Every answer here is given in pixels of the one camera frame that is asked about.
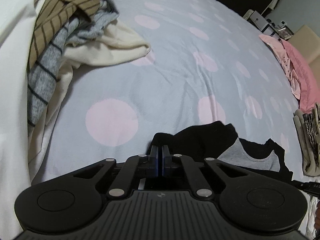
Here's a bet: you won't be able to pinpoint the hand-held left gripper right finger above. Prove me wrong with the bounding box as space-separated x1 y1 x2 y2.
162 145 247 201

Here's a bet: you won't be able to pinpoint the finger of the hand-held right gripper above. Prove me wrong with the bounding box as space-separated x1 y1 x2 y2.
291 180 320 197

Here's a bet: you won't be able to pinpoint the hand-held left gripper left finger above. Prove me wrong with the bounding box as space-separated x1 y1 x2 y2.
72 145 159 201

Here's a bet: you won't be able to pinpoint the grey and black shirt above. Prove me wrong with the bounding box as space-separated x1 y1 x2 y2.
152 121 295 182

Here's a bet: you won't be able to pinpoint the beige folded clothes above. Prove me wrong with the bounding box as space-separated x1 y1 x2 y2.
293 102 320 177

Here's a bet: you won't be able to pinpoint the polka dot bedsheet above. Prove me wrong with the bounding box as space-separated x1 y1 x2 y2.
30 0 307 188

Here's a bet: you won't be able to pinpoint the cream garment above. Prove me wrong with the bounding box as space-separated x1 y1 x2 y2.
32 21 151 164

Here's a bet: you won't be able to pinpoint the grey striped garment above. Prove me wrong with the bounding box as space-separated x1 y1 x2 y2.
26 0 118 128

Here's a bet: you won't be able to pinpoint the cream padded headboard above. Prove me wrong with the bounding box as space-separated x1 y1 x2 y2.
289 24 320 67

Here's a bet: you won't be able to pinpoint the white garment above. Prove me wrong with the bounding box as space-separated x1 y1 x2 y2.
0 0 67 233

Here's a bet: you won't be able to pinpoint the brown striped shirt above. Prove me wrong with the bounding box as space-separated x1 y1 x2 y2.
27 0 101 74

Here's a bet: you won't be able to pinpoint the small picture frame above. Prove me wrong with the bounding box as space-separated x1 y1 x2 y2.
277 26 293 40

